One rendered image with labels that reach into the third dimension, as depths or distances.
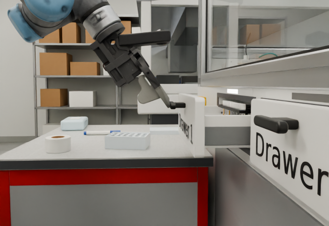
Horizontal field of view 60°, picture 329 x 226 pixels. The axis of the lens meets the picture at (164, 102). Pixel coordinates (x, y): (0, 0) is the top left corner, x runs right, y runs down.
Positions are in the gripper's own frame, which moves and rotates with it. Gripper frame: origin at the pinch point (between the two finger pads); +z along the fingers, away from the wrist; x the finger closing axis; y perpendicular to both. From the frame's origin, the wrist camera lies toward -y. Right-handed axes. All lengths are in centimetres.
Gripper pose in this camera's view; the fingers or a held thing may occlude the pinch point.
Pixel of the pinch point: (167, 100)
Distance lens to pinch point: 65.0
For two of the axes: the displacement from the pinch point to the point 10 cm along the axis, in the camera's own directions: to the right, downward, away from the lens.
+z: 5.7, 8.2, 0.8
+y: -8.2, 5.7, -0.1
